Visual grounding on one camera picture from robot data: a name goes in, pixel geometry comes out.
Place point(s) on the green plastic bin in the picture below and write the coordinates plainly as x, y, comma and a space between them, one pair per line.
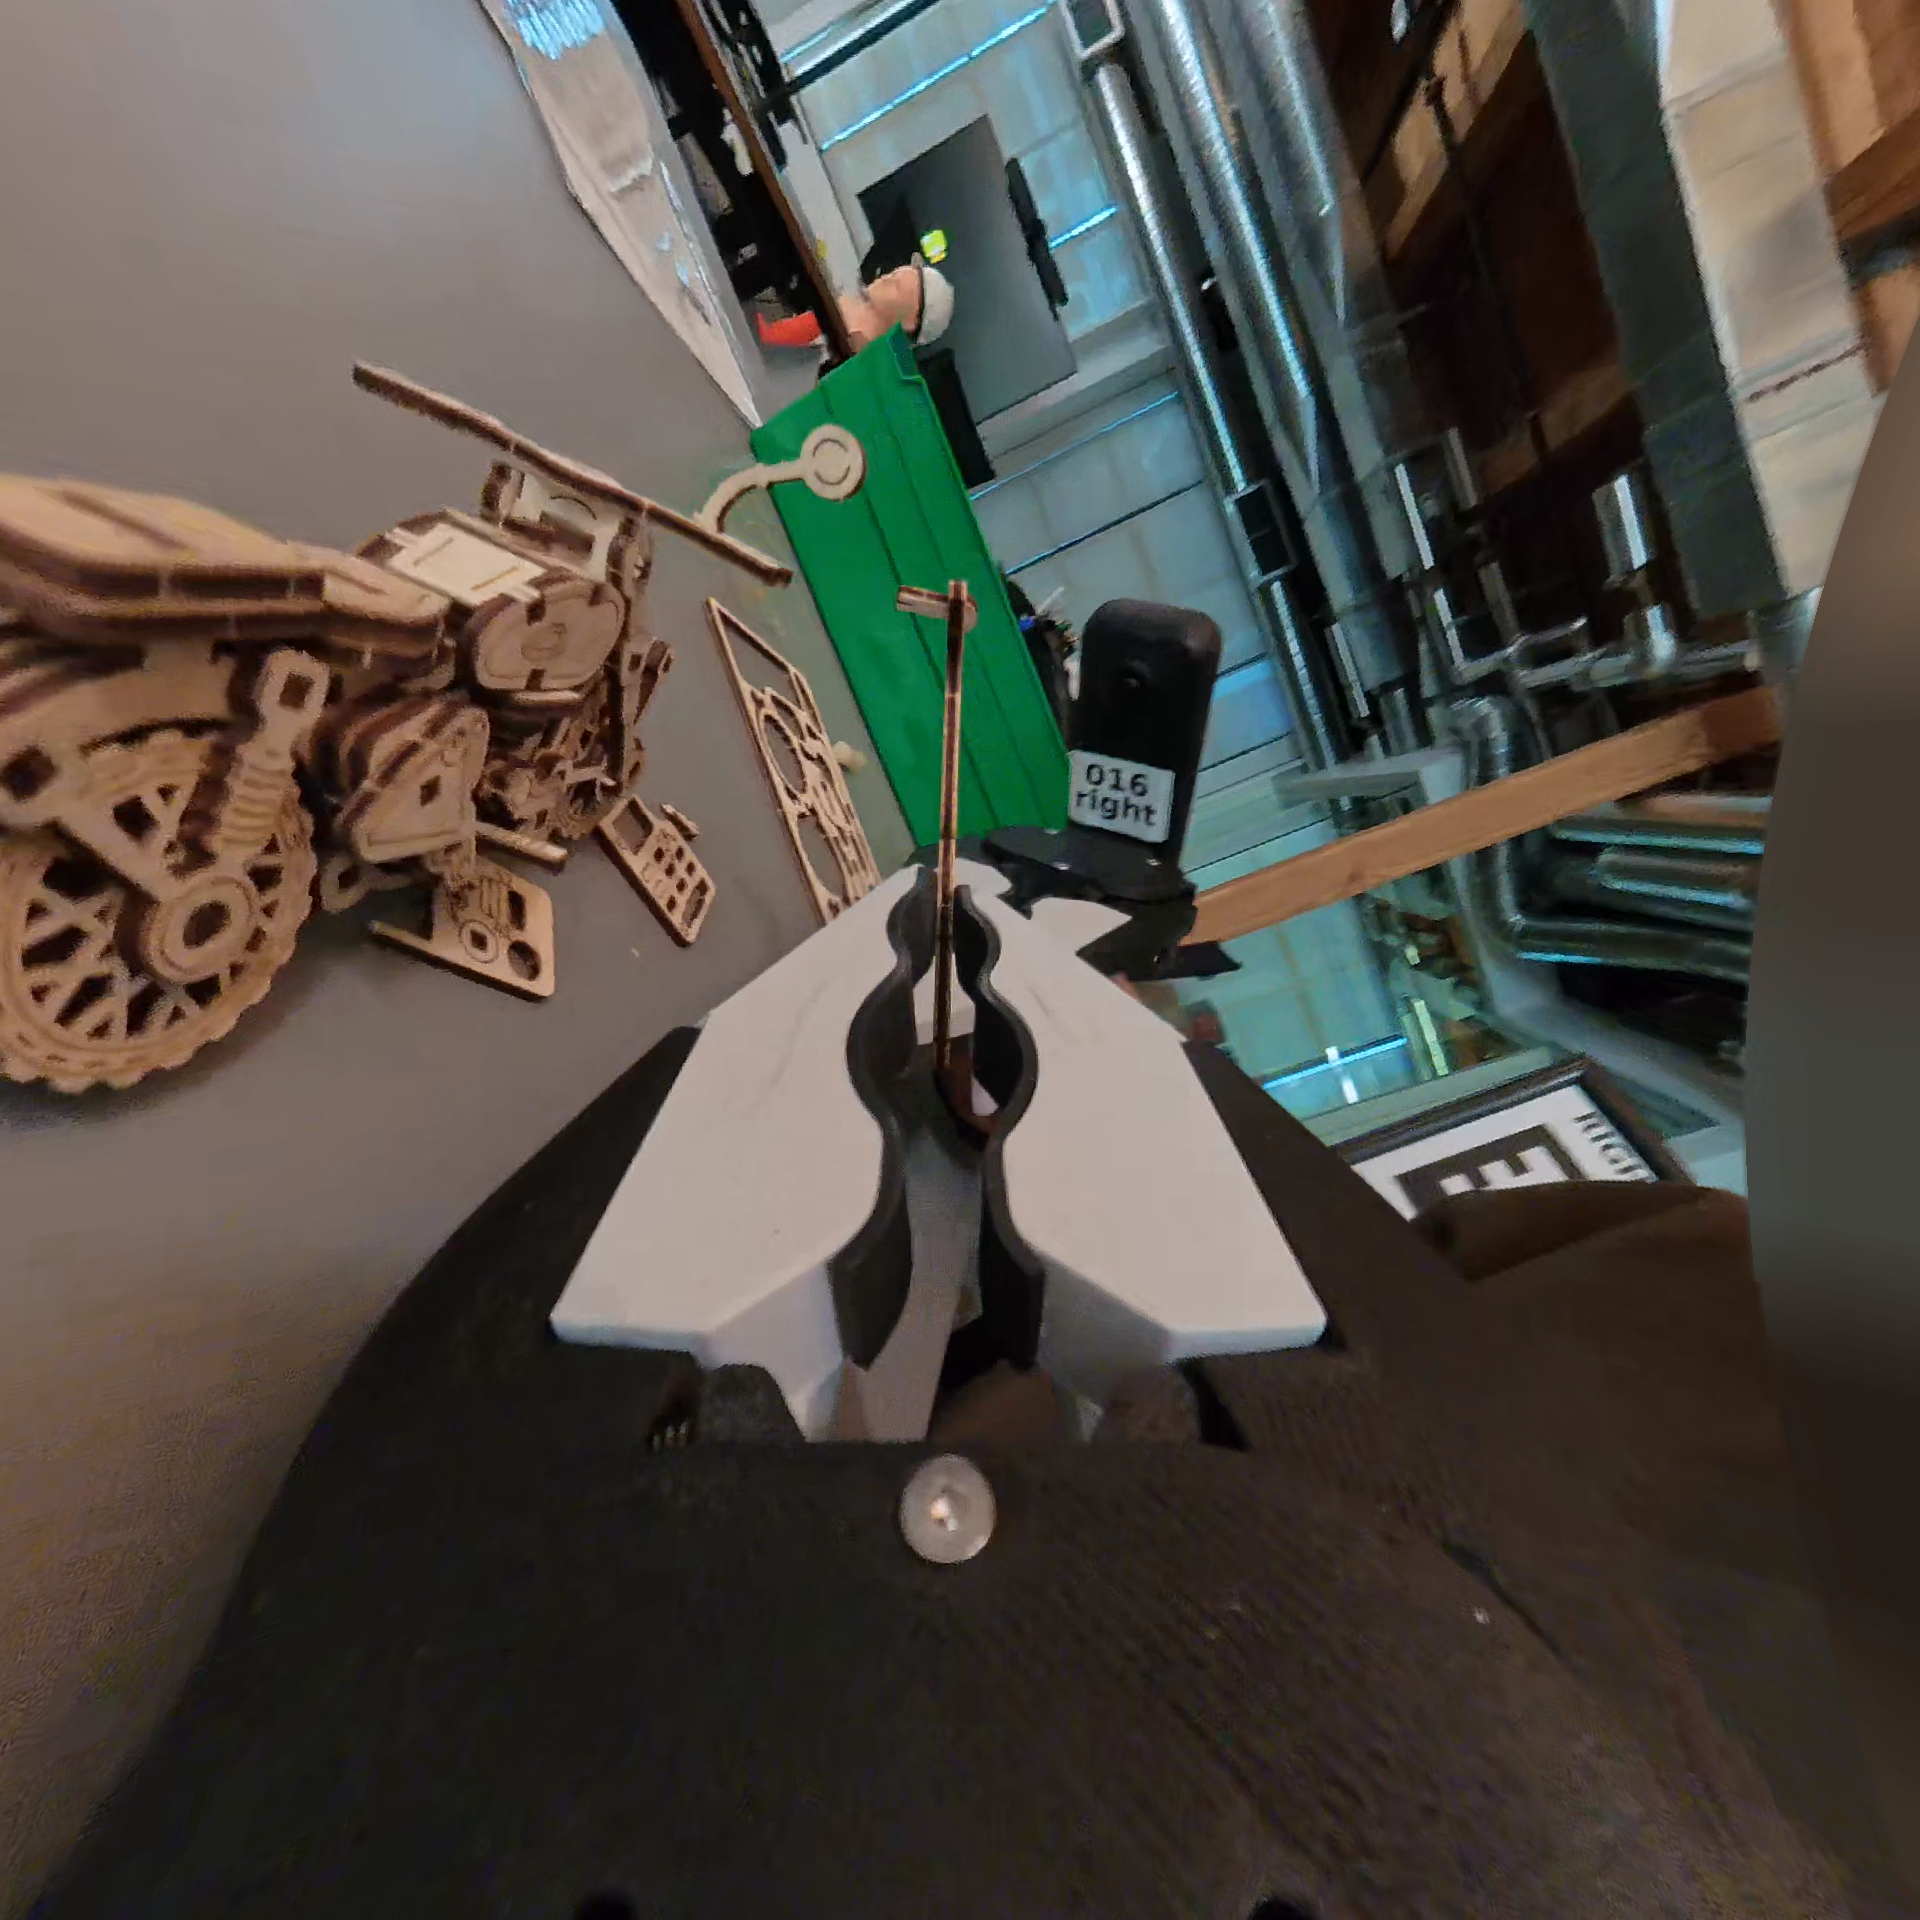
915, 600

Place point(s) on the wooden beam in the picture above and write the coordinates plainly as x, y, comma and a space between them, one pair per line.
1499, 819

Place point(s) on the long wooden lever piece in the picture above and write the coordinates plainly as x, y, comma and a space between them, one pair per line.
948, 779

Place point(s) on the rectangular silver duct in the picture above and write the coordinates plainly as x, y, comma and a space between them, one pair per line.
1651, 300

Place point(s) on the wooden motorcycle model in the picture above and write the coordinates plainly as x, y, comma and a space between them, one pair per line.
225, 721

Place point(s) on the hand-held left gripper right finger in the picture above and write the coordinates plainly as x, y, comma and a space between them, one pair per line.
1170, 1200

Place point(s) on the printed paper sheet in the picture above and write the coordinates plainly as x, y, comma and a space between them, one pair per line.
628, 165

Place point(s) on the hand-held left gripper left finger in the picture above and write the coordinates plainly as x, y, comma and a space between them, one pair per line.
721, 1184

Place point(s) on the wooden stand plate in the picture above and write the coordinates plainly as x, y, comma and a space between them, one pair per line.
480, 930

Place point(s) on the slotted wooden panel piece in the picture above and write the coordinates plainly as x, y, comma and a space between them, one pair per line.
656, 869

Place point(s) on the black and white marker board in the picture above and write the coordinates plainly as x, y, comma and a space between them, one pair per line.
1499, 1161

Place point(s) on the silver ventilation duct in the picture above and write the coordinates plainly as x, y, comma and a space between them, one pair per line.
1214, 329

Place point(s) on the wooden cutout sheet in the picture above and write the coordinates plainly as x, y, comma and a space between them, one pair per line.
802, 779

